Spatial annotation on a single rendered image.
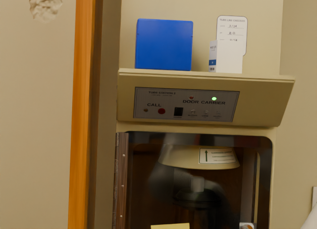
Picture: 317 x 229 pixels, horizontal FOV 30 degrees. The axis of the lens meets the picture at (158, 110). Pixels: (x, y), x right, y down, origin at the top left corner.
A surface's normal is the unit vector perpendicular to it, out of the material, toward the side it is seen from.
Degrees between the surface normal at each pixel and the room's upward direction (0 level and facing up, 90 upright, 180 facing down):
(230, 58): 90
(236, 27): 90
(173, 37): 90
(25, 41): 90
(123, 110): 135
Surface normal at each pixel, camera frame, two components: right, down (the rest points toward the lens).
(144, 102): 0.01, 0.74
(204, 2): 0.06, 0.06
